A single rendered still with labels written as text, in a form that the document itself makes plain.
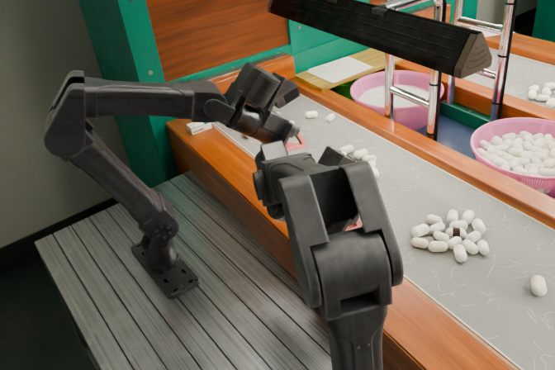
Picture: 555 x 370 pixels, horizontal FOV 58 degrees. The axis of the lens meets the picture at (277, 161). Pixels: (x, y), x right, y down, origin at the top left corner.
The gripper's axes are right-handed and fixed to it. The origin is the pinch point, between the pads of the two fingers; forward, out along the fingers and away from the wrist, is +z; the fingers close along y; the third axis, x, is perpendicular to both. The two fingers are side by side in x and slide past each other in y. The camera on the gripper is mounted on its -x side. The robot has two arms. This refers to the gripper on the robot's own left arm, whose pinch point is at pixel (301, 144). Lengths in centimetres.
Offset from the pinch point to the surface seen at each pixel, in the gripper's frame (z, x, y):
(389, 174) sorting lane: 20.7, -2.7, -8.4
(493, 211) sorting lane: 25.6, -6.9, -31.2
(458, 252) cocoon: 12.1, 2.0, -36.4
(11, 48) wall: -34, 26, 125
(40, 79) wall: -21, 33, 126
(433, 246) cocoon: 10.8, 3.6, -32.4
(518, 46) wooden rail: 79, -56, 17
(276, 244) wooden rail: -1.9, 19.9, -9.7
